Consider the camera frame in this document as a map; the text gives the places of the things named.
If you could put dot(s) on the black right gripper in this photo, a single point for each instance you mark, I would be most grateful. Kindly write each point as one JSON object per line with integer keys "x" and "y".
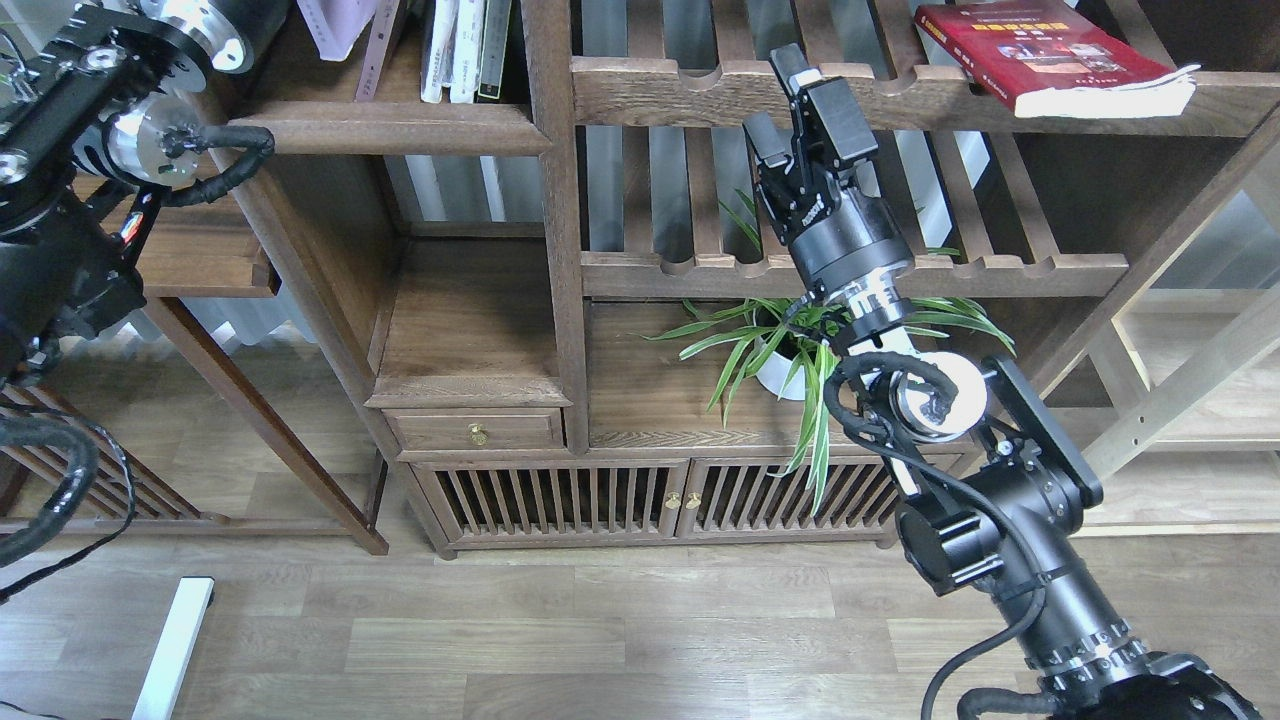
{"x": 835, "y": 234}

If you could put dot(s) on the red paperback book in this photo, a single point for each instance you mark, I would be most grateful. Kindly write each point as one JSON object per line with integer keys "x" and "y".
{"x": 1044, "y": 59}

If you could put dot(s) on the maroon book white characters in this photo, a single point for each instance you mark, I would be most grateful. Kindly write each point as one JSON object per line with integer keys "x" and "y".
{"x": 385, "y": 30}

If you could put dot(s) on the white paperback book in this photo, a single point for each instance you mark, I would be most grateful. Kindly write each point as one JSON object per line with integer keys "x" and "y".
{"x": 336, "y": 25}

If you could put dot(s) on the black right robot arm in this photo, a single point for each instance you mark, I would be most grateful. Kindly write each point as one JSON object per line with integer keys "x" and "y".
{"x": 991, "y": 486}

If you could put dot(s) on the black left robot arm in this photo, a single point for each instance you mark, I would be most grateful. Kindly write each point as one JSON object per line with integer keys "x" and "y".
{"x": 96, "y": 142}

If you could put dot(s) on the dark wooden side shelf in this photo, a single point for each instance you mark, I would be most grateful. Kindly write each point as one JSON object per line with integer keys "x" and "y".
{"x": 219, "y": 389}

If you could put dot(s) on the potted spider plant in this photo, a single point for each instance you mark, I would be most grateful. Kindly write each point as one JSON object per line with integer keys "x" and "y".
{"x": 788, "y": 337}

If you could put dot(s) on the dark wooden bookshelf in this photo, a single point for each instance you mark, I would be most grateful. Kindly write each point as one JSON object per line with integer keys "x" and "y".
{"x": 482, "y": 277}

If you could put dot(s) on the dark green upright book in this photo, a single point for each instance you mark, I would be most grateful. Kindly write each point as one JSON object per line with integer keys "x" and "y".
{"x": 493, "y": 50}

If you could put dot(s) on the white upright book middle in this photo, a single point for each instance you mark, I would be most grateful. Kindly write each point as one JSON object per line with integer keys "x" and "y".
{"x": 467, "y": 46}

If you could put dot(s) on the white upright book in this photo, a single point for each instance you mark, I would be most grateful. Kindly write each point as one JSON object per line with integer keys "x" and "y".
{"x": 467, "y": 46}
{"x": 440, "y": 23}

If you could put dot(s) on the white upright book left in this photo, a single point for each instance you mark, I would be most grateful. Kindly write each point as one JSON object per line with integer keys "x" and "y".
{"x": 440, "y": 23}

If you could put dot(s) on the slatted wooden rack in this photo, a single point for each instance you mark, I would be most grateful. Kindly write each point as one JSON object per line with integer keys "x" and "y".
{"x": 38, "y": 471}

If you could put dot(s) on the light wooden shelf frame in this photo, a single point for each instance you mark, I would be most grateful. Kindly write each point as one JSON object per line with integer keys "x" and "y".
{"x": 1189, "y": 446}

